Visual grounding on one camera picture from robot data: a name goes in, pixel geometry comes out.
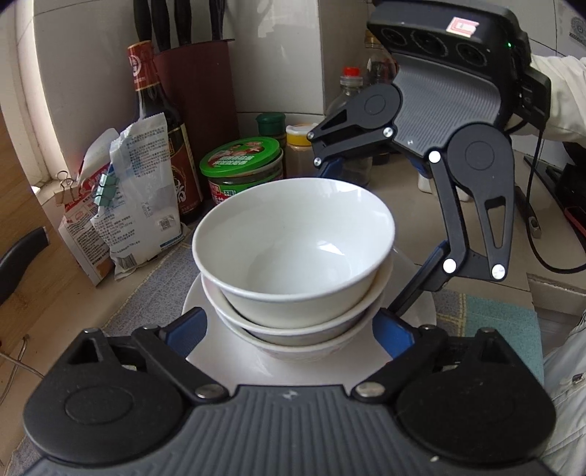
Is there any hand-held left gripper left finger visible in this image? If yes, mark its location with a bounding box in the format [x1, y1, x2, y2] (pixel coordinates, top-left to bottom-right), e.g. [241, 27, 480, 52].
[68, 306, 230, 404]

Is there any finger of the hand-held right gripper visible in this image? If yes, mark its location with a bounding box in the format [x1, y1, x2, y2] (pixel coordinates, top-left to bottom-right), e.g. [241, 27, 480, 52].
[388, 149, 518, 316]
[306, 98, 397, 180]

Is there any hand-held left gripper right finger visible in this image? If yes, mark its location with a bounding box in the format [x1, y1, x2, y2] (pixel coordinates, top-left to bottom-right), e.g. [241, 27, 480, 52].
[352, 309, 523, 404]

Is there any large white floral bowl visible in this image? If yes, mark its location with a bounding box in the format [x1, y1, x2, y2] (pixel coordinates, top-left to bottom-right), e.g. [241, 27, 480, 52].
[200, 256, 394, 349]

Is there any white floral plate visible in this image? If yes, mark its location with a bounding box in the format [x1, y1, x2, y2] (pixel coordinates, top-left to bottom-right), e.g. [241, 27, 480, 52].
[182, 247, 435, 390]

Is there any small white floral bowl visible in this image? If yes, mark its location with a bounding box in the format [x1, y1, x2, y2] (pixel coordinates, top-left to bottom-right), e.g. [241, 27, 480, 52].
[192, 178, 395, 328]
[233, 316, 381, 363]

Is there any person's right forearm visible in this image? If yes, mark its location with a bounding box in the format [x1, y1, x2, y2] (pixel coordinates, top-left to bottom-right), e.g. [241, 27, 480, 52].
[504, 55, 586, 142]

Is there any yellow lidded spice jar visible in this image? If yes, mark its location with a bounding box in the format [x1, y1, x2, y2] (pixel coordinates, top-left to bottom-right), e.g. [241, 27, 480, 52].
[285, 123, 321, 180]

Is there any grey and teal checked cloth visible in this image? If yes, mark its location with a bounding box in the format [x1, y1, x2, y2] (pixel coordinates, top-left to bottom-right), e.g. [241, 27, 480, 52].
[9, 238, 545, 476]

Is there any small green capped jar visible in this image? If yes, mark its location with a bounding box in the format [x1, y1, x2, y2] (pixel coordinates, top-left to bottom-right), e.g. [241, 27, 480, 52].
[255, 112, 287, 142]

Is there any clear glass bottle red cap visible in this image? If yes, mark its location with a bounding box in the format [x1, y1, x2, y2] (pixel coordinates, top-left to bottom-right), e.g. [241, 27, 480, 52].
[325, 66, 372, 188]

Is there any green lidded sauce jar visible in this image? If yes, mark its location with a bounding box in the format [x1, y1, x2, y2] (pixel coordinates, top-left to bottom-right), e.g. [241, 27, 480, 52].
[199, 137, 285, 207]

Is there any white printed food packet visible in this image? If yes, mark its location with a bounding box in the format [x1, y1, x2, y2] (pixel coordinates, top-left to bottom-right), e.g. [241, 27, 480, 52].
[89, 112, 184, 280]

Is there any white and red food packet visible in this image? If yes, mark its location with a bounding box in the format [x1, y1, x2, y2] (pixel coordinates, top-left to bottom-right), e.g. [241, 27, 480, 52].
[57, 128, 120, 287]

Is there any bamboo cutting board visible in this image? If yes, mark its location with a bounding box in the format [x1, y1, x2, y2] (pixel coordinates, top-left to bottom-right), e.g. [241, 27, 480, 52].
[0, 107, 113, 413]

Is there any brown knife block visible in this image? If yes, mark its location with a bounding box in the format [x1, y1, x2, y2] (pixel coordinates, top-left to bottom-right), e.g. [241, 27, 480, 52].
[153, 39, 239, 225]

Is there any green clip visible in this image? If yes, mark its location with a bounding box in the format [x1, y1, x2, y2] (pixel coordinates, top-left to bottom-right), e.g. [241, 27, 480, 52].
[94, 171, 120, 207]

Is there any person's torso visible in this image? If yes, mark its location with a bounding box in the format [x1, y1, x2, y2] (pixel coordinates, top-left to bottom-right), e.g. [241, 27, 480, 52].
[542, 311, 586, 476]

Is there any metal binder clip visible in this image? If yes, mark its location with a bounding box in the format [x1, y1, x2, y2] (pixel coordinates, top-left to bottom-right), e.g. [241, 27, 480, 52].
[54, 170, 82, 204]

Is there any dark soy sauce bottle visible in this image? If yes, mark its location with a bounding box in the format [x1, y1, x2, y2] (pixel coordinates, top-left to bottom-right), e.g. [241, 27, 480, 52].
[126, 40, 204, 218]

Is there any black cable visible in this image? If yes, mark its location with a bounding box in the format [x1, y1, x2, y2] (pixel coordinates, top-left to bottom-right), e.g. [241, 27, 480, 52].
[522, 114, 586, 275]

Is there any metal wire rack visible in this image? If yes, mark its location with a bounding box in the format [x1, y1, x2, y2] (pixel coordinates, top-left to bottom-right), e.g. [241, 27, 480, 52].
[0, 336, 47, 404]

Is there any black handled kitchen knife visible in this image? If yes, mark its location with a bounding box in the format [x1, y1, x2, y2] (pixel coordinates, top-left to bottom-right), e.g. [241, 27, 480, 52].
[0, 226, 49, 305]

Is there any black knife handle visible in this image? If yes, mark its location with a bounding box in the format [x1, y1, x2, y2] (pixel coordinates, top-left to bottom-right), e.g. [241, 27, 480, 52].
[176, 0, 197, 47]
[134, 0, 154, 51]
[151, 0, 173, 53]

